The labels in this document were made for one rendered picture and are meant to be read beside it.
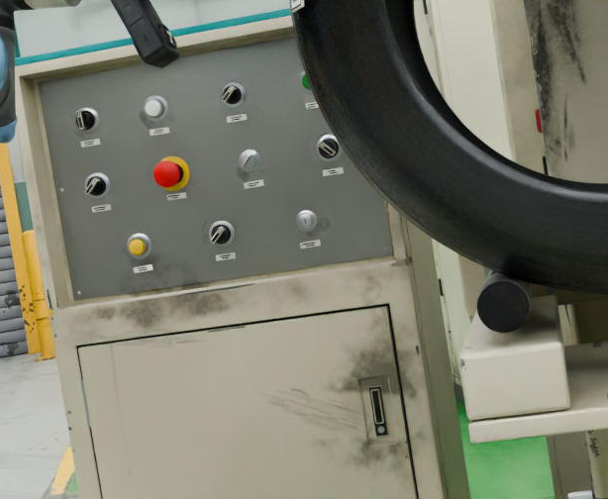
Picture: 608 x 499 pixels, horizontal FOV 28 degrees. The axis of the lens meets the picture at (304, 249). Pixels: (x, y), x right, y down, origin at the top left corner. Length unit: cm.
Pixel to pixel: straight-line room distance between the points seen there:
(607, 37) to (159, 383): 84
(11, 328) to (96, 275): 859
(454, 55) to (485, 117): 26
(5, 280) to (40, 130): 856
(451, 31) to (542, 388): 374
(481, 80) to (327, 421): 308
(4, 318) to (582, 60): 927
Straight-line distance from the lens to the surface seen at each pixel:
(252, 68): 184
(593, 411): 108
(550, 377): 108
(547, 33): 144
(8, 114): 124
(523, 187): 103
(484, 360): 108
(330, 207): 182
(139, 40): 119
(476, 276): 141
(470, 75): 476
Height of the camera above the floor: 103
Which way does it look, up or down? 3 degrees down
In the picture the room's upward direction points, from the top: 9 degrees counter-clockwise
